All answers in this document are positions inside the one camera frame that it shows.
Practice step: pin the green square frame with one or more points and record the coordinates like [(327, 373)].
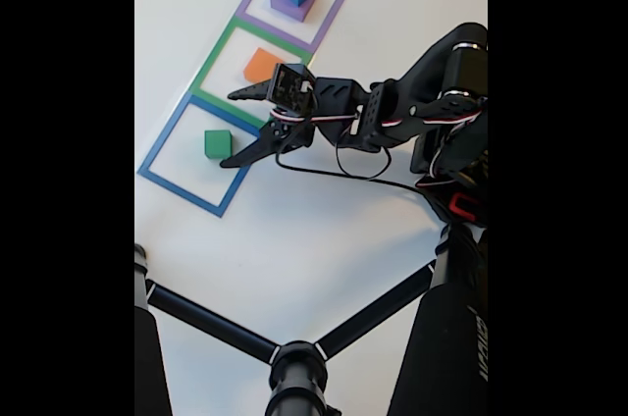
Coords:
[(211, 63)]

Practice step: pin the purple square frame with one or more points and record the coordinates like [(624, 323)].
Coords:
[(324, 18)]

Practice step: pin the orange square block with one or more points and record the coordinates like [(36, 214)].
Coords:
[(260, 65)]

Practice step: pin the black camera tripod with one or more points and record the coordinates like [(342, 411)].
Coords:
[(441, 337)]

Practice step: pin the green square block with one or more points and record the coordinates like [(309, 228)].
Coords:
[(217, 143)]

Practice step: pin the blue square frame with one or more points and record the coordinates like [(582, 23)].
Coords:
[(162, 156)]

